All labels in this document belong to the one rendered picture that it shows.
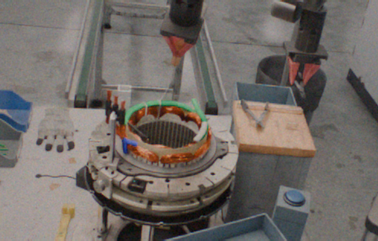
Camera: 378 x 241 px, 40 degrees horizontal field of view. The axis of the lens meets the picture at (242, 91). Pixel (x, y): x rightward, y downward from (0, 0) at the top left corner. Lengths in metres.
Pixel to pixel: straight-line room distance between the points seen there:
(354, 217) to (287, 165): 1.56
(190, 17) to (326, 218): 1.98
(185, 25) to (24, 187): 0.76
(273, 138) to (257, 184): 0.13
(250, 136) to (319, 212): 1.56
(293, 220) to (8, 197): 0.75
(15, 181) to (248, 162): 0.64
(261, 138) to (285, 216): 0.22
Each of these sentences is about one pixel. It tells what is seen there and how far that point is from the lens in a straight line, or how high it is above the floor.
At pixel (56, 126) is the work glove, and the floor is 0.80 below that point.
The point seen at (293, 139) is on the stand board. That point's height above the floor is 1.07.
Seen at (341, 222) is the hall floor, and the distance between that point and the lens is 2.76.
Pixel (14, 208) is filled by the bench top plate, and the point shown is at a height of 0.78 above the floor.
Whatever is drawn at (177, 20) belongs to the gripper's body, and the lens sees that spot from 0.92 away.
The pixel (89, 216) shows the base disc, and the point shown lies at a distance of 1.38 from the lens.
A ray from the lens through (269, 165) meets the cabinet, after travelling 1.27.
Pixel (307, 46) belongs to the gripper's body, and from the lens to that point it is 1.22.
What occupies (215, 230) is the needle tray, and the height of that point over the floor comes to 1.06.
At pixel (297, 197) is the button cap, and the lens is 1.14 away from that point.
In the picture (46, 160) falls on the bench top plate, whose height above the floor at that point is 0.78.
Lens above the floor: 1.75
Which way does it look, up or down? 29 degrees down
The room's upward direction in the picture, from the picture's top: 11 degrees clockwise
